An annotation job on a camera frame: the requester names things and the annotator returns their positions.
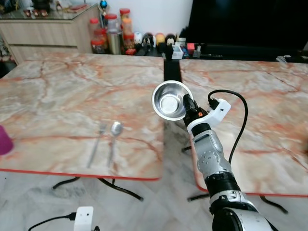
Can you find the round stainless steel bowl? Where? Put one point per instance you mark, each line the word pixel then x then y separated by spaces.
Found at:
pixel 168 102

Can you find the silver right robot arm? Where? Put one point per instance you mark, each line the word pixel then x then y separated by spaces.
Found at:
pixel 211 156

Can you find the small white box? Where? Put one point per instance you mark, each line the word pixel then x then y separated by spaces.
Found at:
pixel 177 51

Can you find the small red box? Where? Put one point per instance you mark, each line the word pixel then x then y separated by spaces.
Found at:
pixel 191 47

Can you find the small dark figurine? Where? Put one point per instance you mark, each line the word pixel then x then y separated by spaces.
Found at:
pixel 170 40

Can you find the small yellow figurine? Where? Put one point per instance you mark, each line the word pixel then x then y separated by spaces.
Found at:
pixel 159 38

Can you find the black TV stand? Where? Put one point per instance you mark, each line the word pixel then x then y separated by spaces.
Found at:
pixel 240 53

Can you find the black and white figurine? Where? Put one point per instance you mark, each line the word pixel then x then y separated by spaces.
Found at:
pixel 148 40

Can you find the stainless steel spoon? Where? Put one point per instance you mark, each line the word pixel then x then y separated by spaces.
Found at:
pixel 115 130

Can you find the small white figurine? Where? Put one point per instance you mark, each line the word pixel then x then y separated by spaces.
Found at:
pixel 138 38

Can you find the stainless steel flask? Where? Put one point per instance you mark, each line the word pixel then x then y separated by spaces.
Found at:
pixel 114 43

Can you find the orange filled jar red lid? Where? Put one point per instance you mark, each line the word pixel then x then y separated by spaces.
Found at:
pixel 127 27

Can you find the black television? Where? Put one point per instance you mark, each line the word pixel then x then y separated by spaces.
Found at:
pixel 245 21

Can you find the stainless steel fork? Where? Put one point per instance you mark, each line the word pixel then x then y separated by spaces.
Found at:
pixel 96 144

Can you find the clear jar red lid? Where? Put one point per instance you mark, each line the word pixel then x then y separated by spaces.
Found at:
pixel 111 22
pixel 94 26
pixel 125 13

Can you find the blue ball ornament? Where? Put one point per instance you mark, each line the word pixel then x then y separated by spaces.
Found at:
pixel 103 6

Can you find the flat red book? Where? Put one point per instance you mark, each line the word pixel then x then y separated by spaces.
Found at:
pixel 79 7

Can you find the light wooden cabinet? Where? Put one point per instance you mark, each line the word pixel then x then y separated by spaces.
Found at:
pixel 45 33

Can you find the pink plastic cup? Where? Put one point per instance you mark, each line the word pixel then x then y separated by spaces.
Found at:
pixel 4 140

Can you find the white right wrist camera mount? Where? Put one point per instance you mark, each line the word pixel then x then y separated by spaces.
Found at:
pixel 215 113

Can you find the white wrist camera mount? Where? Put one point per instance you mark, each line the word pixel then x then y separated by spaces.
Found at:
pixel 215 113
pixel 84 217

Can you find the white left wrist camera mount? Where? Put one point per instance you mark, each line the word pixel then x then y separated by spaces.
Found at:
pixel 84 217

